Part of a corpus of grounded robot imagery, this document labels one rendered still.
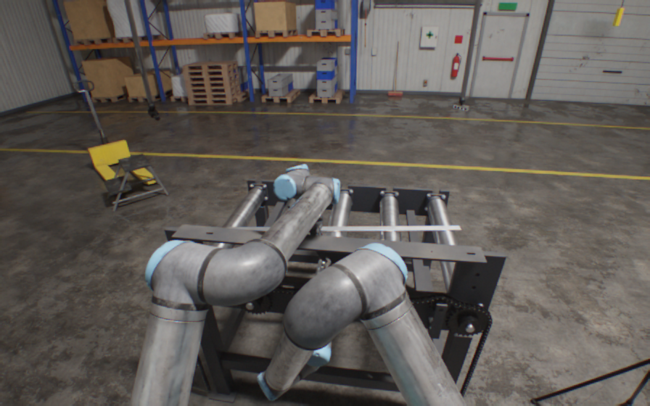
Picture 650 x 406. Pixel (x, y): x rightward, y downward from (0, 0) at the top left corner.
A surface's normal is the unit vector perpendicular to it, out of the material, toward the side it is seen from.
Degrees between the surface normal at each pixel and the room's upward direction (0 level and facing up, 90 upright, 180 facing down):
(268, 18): 90
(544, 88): 90
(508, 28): 90
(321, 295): 41
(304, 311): 56
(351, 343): 0
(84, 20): 90
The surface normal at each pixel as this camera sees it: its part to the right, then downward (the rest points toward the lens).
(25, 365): -0.01, -0.87
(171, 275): -0.16, -0.18
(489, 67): -0.15, 0.49
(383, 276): 0.43, -0.30
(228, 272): 0.21, -0.33
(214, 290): -0.05, 0.24
